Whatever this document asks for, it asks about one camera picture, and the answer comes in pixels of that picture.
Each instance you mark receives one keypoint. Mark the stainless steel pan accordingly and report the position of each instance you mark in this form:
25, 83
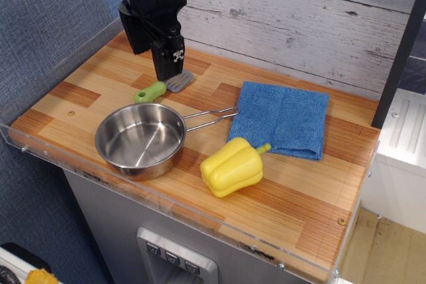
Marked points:
145, 141

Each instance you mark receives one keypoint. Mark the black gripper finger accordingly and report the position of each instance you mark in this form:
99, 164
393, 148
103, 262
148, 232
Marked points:
168, 57
139, 32

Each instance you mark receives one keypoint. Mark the black vertical post right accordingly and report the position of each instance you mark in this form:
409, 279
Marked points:
407, 42

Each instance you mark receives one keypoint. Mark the green handled grey spatula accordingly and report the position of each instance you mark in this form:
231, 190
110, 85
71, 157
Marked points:
174, 84

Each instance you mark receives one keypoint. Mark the blue folded towel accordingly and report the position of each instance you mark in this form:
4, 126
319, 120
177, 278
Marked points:
291, 120

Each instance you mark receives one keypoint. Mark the clear acrylic table guard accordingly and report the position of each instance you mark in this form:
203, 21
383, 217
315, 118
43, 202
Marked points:
291, 226

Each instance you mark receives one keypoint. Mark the white toy sink counter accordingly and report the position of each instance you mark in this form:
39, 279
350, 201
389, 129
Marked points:
395, 184

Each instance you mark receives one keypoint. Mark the grey cabinet with dispenser panel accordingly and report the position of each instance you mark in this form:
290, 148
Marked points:
141, 244

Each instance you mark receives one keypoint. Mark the yellow toy bell pepper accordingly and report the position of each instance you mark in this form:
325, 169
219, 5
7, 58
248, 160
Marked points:
235, 166

